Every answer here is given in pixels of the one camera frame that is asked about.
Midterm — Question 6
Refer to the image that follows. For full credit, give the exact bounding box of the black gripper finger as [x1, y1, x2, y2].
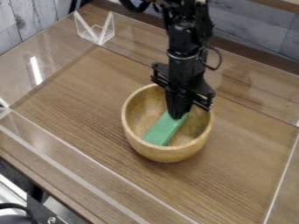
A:
[165, 90, 181, 117]
[180, 94, 192, 116]

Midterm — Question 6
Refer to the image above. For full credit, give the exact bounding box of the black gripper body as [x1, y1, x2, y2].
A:
[150, 50, 215, 111]

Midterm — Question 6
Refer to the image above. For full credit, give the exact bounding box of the green rectangular block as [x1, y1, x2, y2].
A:
[142, 112, 188, 146]

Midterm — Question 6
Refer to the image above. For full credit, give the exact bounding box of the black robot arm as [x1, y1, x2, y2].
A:
[118, 0, 215, 119]

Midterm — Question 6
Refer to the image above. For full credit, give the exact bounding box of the wooden bowl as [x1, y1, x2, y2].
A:
[121, 84, 213, 163]

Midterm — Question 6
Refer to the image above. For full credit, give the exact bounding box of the clear acrylic corner bracket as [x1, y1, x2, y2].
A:
[73, 11, 114, 46]

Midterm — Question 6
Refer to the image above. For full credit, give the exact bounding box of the clear acrylic tray wall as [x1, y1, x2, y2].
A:
[0, 16, 299, 224]

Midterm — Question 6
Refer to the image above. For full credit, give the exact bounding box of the black metal stand bracket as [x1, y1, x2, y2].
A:
[26, 195, 64, 224]

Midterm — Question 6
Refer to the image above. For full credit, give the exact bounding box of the black cable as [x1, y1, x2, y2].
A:
[0, 200, 30, 217]

